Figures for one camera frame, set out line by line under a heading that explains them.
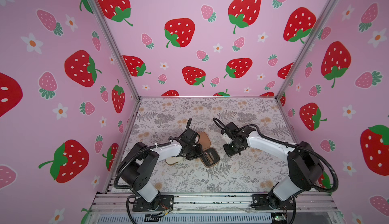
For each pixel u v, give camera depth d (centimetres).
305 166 45
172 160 87
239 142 64
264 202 73
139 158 51
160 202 73
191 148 76
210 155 89
